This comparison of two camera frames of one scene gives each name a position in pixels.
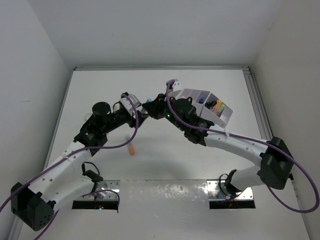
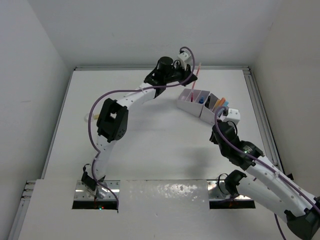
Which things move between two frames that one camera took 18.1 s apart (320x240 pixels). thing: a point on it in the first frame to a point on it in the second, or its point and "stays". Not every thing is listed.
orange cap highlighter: [131, 147] to [218, 103]
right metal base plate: [217, 190] stays
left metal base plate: [105, 190] stays
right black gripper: [155, 106] to [212, 138]
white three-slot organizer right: [216, 111] stays
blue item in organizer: [201, 100] stays
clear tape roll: [87, 116] stays
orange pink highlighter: [218, 104] to [222, 101]
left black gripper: [131, 120] to [185, 73]
